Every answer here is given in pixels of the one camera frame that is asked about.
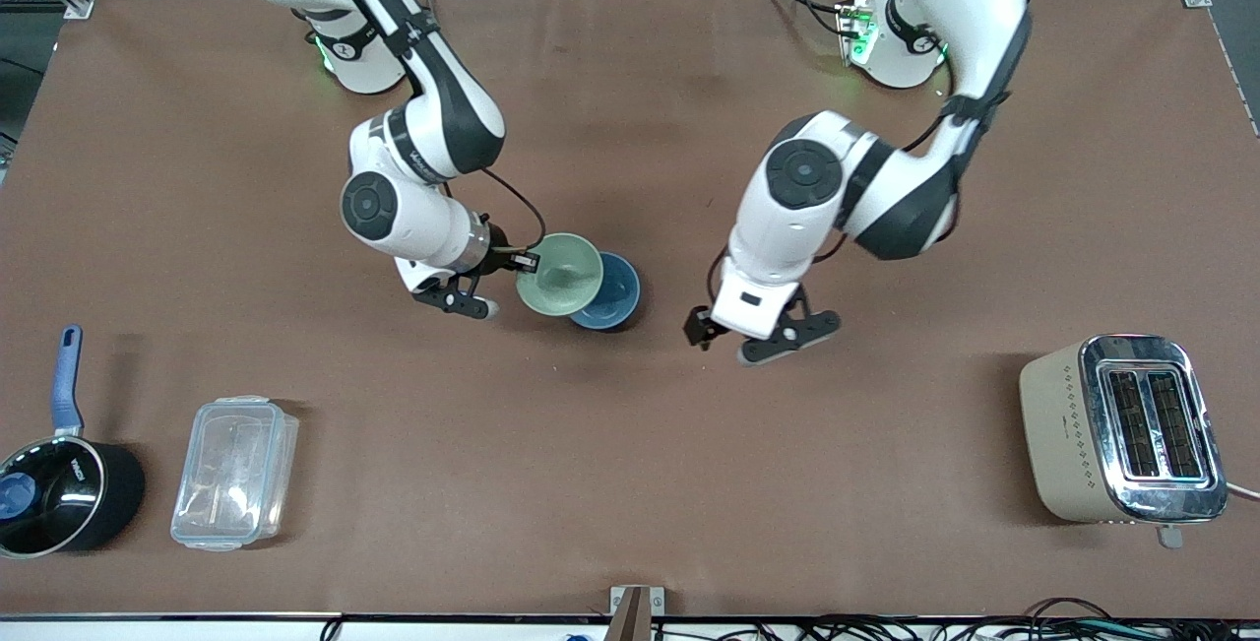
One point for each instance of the brown wooden post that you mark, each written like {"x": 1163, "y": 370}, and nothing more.
{"x": 630, "y": 621}

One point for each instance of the metal table edge bracket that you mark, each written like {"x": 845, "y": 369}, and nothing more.
{"x": 638, "y": 597}

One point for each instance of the clear plastic lidded container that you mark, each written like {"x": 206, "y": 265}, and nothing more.
{"x": 231, "y": 474}

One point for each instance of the blue bowl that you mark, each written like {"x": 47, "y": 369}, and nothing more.
{"x": 615, "y": 294}

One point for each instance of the light green bowl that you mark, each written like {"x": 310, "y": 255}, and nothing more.
{"x": 559, "y": 275}

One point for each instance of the brown table cloth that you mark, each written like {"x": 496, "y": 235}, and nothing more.
{"x": 630, "y": 474}

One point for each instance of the glass lid with blue knob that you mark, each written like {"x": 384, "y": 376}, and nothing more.
{"x": 54, "y": 498}

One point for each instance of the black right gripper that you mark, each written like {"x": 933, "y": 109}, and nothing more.
{"x": 498, "y": 249}

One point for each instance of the beige and chrome toaster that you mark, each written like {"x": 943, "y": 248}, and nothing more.
{"x": 1068, "y": 434}

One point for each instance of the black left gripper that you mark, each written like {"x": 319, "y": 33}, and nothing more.
{"x": 700, "y": 325}

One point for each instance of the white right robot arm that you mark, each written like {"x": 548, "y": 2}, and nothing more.
{"x": 433, "y": 139}

